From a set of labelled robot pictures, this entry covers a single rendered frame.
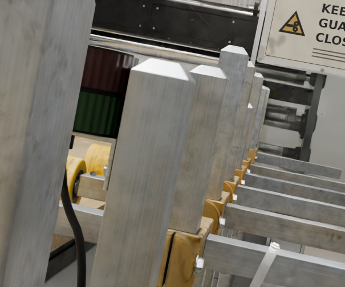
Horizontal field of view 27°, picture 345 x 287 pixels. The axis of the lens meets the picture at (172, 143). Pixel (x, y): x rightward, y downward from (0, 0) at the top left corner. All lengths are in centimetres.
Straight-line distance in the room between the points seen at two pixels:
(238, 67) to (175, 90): 50
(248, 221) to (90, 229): 29
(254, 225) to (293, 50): 203
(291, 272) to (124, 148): 34
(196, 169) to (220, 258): 10
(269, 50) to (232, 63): 204
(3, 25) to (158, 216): 26
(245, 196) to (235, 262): 50
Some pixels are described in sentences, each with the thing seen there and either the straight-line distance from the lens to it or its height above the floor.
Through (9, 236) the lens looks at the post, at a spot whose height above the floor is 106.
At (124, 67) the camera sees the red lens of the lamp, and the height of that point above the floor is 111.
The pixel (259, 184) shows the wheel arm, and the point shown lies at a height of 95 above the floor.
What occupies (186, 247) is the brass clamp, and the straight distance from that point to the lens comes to 64.
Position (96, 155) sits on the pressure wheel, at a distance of 122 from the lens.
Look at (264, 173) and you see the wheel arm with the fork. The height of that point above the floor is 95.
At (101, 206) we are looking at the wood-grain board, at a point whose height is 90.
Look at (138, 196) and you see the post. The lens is 41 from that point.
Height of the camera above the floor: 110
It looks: 4 degrees down
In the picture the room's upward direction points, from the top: 11 degrees clockwise
